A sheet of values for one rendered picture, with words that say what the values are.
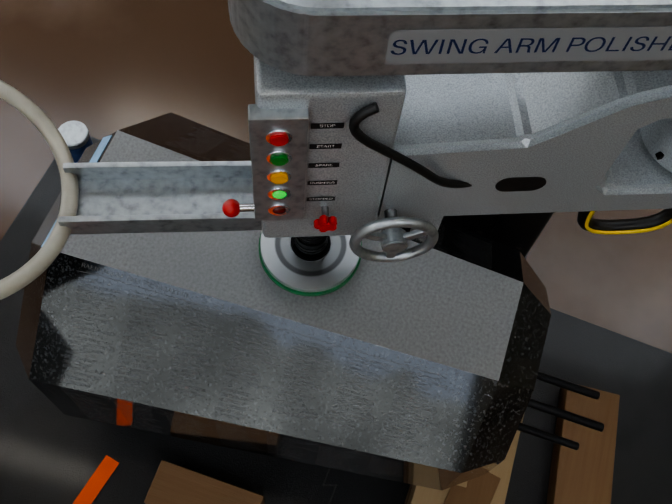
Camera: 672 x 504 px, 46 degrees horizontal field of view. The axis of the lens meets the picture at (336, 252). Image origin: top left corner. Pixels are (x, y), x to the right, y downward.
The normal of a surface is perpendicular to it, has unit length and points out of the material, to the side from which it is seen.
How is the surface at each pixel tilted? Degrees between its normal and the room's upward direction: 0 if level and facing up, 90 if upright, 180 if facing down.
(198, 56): 0
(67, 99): 0
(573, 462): 0
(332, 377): 45
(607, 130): 90
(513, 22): 90
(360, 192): 90
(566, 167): 90
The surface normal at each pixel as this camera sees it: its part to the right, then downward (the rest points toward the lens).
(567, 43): 0.07, 0.90
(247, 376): -0.15, 0.30
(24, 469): 0.06, -0.43
